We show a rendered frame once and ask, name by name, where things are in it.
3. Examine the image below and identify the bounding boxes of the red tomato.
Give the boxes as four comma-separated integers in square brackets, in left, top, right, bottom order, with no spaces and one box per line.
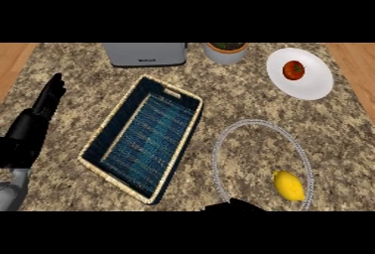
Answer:
[280,60,305,81]

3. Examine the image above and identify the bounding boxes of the clear round placemat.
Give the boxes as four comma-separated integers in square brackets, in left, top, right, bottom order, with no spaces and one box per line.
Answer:
[211,119,314,212]

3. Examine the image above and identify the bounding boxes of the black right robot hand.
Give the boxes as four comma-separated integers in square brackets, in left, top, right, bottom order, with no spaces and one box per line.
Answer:
[204,197,269,212]

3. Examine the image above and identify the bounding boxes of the yellow lemon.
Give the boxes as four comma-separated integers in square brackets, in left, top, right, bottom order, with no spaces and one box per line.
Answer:
[271,170,307,202]

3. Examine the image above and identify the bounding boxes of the grey toaster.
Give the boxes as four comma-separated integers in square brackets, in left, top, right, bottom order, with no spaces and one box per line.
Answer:
[100,42,189,68]

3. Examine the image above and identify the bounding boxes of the blue wicker basket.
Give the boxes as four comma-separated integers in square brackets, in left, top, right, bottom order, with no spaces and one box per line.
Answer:
[78,74,205,205]

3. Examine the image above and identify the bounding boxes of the white plate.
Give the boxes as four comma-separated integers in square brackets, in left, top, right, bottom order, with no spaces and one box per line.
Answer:
[266,48,335,101]

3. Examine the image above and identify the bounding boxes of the white plant pot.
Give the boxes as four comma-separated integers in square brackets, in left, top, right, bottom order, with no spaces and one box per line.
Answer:
[201,42,249,65]

